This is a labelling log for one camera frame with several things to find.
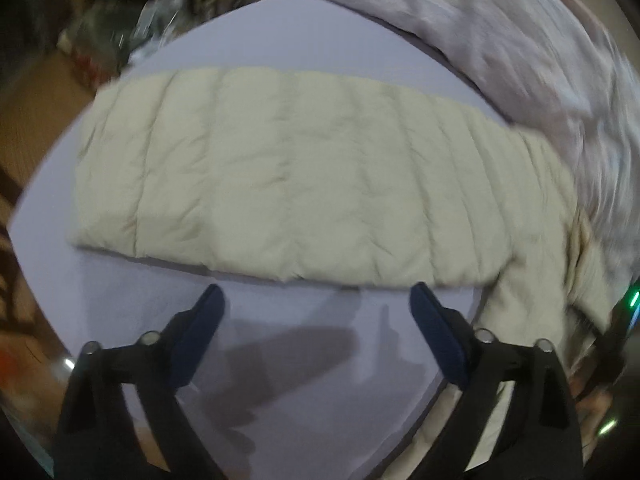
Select pink floral duvet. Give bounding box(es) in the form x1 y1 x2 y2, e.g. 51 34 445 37
330 0 639 275

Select lavender bed sheet mattress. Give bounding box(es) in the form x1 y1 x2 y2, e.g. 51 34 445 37
10 0 489 479

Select dark cluttered shelf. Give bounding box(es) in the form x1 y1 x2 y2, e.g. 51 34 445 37
54 0 252 91

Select beige quilted down jacket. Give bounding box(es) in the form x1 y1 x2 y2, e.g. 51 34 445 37
67 65 622 480

